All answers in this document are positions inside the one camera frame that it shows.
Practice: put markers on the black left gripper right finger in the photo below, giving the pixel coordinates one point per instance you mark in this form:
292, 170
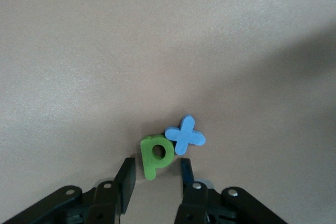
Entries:
197, 203

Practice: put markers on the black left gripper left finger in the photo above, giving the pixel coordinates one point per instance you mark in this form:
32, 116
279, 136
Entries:
105, 203

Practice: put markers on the green foam letter p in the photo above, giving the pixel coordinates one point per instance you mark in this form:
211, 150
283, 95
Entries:
149, 155

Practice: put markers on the blue foam letter x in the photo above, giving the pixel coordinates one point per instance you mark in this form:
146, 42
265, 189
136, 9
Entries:
186, 137

